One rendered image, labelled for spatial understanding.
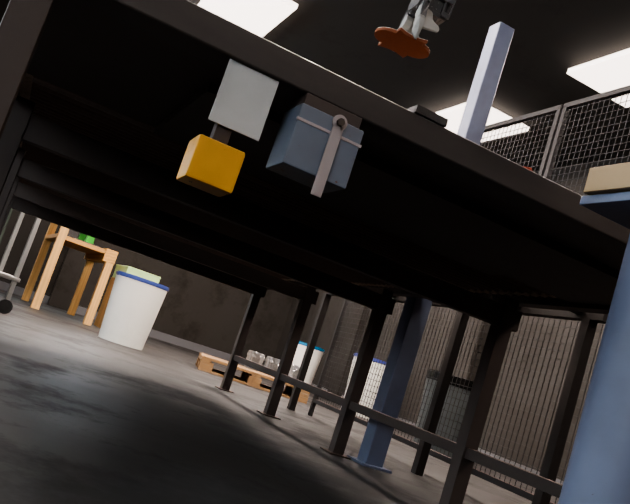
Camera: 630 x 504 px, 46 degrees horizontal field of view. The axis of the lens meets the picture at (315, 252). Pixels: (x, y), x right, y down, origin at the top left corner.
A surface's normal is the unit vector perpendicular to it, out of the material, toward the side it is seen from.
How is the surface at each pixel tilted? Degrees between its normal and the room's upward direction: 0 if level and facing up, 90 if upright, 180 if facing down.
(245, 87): 90
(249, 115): 90
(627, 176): 90
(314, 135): 90
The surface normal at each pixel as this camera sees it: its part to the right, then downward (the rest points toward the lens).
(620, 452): -0.40, -0.26
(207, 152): 0.39, -0.01
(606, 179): -0.86, -0.34
